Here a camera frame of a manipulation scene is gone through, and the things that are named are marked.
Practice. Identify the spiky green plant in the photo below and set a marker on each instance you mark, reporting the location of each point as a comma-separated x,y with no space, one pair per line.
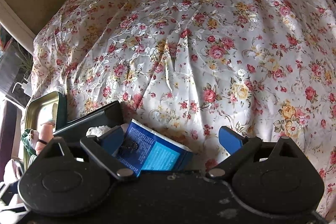
26,62

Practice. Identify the white wash bottle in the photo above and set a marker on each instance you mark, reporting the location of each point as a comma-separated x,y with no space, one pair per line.
26,88

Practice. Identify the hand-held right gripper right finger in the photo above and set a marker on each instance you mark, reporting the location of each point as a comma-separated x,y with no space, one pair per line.
231,140

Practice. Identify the blue tissue pack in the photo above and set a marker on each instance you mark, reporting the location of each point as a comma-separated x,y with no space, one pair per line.
160,155

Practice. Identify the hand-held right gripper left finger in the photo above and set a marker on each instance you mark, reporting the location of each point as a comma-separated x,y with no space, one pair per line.
115,138

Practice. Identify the pig plush toy green clothes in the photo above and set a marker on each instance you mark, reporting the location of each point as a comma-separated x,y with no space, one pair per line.
29,140

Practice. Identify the gold tin tray green outside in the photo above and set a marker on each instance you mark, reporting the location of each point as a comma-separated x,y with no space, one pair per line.
39,108

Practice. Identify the floral bedspread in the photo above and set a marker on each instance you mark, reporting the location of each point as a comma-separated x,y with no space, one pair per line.
197,43

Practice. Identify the white plush toy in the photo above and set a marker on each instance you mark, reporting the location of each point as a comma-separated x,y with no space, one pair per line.
98,130

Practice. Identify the black box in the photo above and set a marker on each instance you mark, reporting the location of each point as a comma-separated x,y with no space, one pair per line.
89,120

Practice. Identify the stuffed toy doll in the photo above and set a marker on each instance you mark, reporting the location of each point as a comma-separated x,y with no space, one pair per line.
46,132

